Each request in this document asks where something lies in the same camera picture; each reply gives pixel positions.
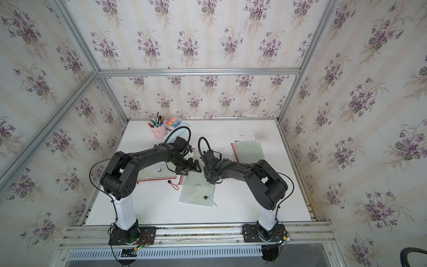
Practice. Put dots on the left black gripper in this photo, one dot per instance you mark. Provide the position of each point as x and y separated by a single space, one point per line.
189 167

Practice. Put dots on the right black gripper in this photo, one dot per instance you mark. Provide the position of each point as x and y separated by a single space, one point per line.
205 173

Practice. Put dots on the mesh document bag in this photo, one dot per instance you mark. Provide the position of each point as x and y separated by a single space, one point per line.
196 190
248 152
158 172

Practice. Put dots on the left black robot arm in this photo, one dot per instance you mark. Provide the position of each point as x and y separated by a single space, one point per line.
120 176

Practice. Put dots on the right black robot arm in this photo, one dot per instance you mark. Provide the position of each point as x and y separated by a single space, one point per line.
267 185

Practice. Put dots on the light blue pencil case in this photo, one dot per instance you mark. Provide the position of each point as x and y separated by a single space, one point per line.
179 131

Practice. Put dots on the colourful marker box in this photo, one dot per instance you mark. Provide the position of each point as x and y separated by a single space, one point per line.
173 123

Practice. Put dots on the pink pen cup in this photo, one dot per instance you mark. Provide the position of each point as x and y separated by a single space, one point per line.
159 132

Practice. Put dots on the white ventilation grille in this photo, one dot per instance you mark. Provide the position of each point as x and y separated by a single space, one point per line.
166 253

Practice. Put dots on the black chair part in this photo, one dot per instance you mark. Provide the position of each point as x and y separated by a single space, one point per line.
413 257

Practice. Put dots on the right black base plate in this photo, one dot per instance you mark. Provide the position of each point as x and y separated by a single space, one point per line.
254 233

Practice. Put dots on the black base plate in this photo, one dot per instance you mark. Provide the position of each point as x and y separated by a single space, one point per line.
134 236
254 233

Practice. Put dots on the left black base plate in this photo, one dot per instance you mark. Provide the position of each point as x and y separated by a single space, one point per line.
134 236

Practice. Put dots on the aluminium mounting rail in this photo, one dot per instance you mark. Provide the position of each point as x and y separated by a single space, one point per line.
190 235

